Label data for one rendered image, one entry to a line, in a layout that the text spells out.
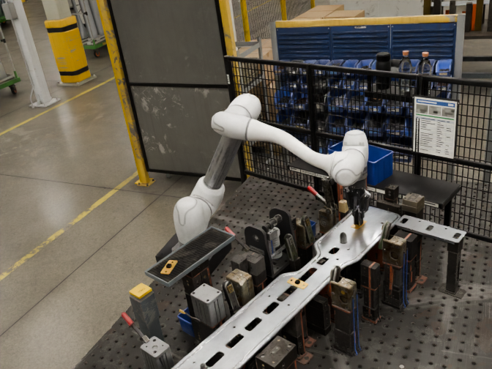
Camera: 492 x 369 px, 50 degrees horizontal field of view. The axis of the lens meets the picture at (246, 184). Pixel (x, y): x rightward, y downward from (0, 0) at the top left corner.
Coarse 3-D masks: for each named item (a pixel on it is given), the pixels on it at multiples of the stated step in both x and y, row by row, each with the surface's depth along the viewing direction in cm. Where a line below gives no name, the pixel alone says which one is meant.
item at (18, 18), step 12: (12, 0) 761; (12, 12) 763; (24, 12) 781; (12, 24) 779; (24, 24) 783; (24, 36) 785; (24, 48) 795; (24, 60) 803; (36, 60) 809; (36, 72) 811; (36, 84) 820; (36, 96) 833; (48, 96) 837
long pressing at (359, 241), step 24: (384, 216) 245; (336, 240) 232; (360, 240) 230; (312, 264) 219; (336, 264) 217; (264, 288) 208; (312, 288) 205; (240, 312) 198; (288, 312) 195; (216, 336) 189; (264, 336) 186; (192, 360) 180; (240, 360) 177
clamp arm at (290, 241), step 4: (284, 236) 222; (288, 236) 222; (284, 240) 223; (288, 240) 222; (292, 240) 223; (288, 244) 222; (292, 244) 224; (288, 248) 223; (292, 248) 224; (288, 252) 224; (292, 252) 224; (296, 252) 226; (288, 256) 225; (292, 256) 224; (296, 256) 225; (292, 260) 225
